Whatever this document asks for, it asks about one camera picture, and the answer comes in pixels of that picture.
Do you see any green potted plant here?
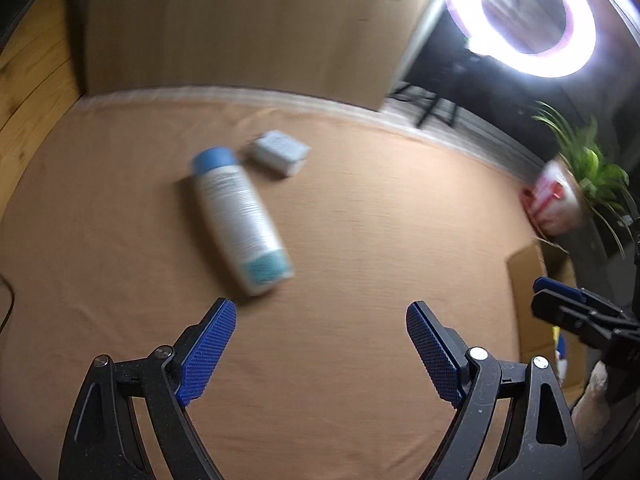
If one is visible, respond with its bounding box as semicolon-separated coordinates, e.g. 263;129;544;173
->
532;101;637;257

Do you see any ring light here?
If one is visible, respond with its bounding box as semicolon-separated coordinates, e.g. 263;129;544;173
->
445;0;597;78

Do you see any black tripod stand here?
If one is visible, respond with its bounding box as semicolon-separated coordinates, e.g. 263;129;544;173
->
387;82;460;129

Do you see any white power adapter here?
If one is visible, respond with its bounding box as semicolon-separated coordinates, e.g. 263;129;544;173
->
250;130;311;178

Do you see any cardboard box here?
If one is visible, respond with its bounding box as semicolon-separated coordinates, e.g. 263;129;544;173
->
506;238;587;403

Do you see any red white plant pot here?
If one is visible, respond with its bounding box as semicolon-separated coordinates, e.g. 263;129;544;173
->
518;156;589;238

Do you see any wooden headboard panel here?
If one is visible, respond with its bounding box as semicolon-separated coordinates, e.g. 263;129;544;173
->
85;0;432;110

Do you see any white bottle blue cap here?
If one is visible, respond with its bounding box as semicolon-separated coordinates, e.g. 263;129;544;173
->
192;146;294;297

